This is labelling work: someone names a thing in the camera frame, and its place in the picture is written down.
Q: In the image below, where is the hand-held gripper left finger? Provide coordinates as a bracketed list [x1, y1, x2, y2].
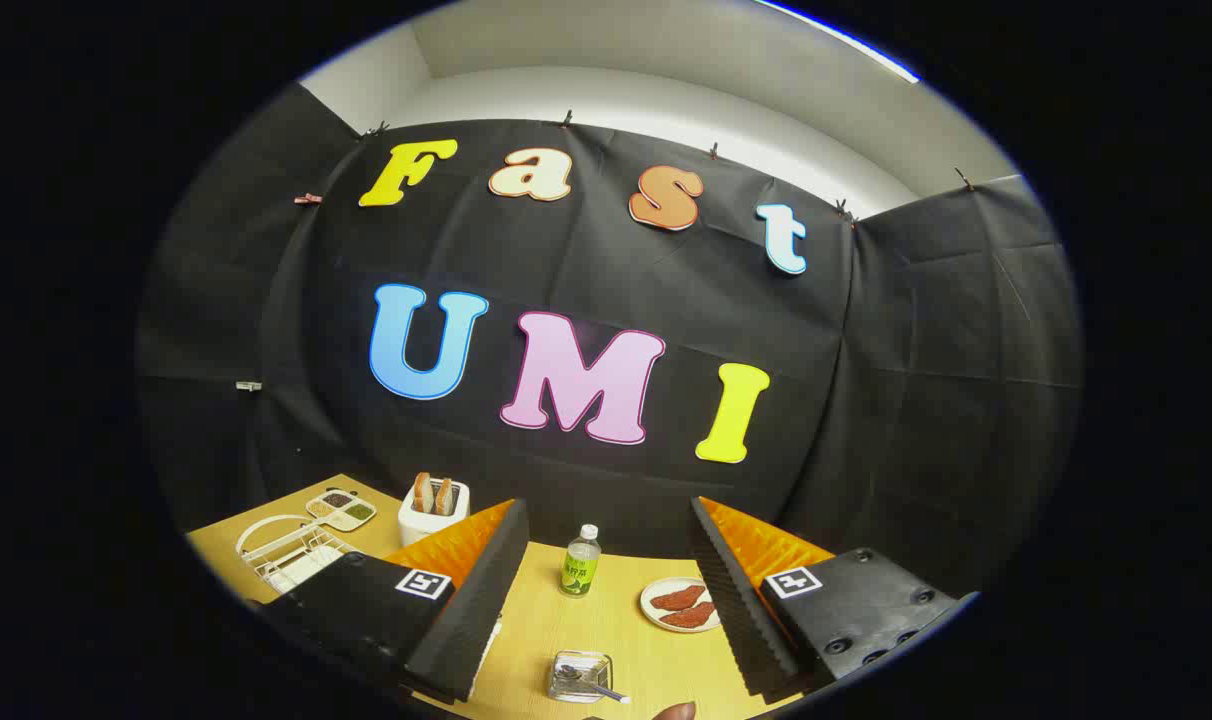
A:
[251, 498, 530, 706]

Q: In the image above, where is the white wire dish rack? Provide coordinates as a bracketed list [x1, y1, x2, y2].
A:
[234, 514, 359, 596]

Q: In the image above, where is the white oval dish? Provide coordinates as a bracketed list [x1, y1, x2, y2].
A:
[640, 577, 719, 634]

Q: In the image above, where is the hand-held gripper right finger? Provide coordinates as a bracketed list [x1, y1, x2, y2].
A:
[688, 496, 979, 699]

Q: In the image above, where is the green label drink bottle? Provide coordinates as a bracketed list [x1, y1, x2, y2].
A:
[559, 524, 603, 599]

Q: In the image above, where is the white toaster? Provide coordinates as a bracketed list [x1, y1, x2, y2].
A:
[398, 480, 471, 548]

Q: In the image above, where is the metal wire basket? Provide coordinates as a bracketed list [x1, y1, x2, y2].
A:
[548, 650, 615, 704]

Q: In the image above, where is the metal spoon checkered handle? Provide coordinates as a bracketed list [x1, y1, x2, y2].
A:
[558, 665, 631, 703]

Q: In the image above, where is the white divided spice tray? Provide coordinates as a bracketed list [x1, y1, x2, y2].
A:
[305, 488, 378, 532]

